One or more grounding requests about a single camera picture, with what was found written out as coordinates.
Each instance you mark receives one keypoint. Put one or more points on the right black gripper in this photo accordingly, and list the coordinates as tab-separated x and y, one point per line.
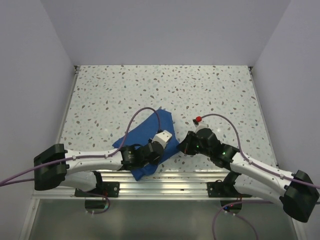
185	146

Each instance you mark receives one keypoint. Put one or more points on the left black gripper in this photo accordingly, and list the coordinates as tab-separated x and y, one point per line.
156	161

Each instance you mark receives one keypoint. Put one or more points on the blue surgical drape cloth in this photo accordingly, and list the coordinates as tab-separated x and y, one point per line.
146	130

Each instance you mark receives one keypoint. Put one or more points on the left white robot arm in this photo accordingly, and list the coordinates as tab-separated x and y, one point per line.
57	166

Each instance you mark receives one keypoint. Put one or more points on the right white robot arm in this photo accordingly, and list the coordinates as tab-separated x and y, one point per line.
294	192

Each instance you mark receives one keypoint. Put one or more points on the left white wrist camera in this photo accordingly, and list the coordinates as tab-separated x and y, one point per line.
163	138

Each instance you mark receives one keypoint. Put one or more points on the right wrist camera red cap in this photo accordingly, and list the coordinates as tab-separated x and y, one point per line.
198	121

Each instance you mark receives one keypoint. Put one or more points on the aluminium frame rail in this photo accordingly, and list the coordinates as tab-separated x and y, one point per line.
165	186

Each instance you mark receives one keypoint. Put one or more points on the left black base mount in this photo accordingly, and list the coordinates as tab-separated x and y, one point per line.
109	189

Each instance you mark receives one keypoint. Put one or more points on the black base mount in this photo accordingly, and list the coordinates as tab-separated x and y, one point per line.
109	189
221	189

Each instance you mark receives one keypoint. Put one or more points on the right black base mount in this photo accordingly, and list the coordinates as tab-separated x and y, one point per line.
221	189

